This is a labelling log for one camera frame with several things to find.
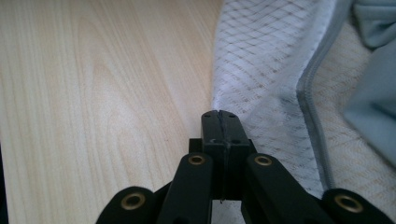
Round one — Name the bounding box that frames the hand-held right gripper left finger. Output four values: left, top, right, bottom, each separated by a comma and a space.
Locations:
188, 109, 226, 202

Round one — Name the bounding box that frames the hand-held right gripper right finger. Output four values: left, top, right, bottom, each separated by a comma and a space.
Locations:
219, 109, 258, 202

